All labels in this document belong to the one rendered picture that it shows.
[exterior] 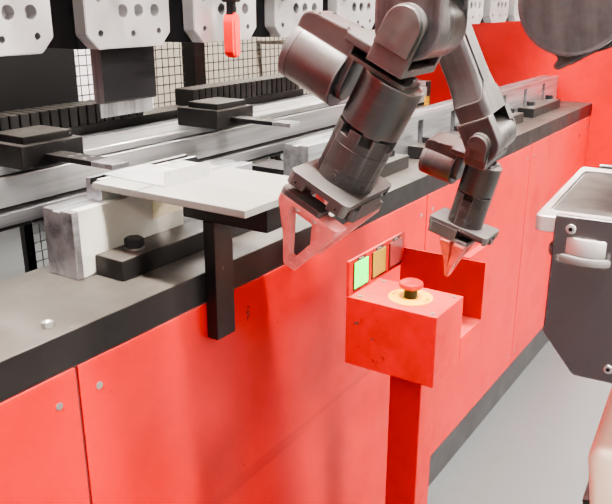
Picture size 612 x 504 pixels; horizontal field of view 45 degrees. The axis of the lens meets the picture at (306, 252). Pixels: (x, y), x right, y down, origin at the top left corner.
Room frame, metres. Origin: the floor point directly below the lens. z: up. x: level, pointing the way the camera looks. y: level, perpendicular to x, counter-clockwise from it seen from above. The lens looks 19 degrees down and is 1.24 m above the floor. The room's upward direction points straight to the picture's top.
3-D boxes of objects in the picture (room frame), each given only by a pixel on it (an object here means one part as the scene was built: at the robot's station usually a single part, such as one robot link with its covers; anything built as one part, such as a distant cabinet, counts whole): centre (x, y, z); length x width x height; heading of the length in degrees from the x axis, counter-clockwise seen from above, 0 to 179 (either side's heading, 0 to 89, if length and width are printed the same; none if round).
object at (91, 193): (1.10, 0.24, 0.99); 0.20 x 0.03 x 0.03; 146
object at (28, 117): (1.47, 0.47, 1.02); 0.37 x 0.06 x 0.04; 146
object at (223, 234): (0.97, 0.10, 0.88); 0.14 x 0.04 x 0.22; 56
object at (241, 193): (0.99, 0.13, 1.00); 0.26 x 0.18 x 0.01; 56
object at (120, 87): (1.07, 0.26, 1.13); 0.10 x 0.02 x 0.10; 146
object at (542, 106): (2.55, -0.79, 0.89); 0.30 x 0.05 x 0.03; 146
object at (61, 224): (1.12, 0.23, 0.92); 0.39 x 0.06 x 0.10; 146
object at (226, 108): (1.55, 0.13, 1.01); 0.26 x 0.12 x 0.05; 56
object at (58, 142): (1.17, 0.39, 1.01); 0.26 x 0.12 x 0.05; 56
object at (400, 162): (1.55, -0.13, 0.89); 0.30 x 0.05 x 0.03; 146
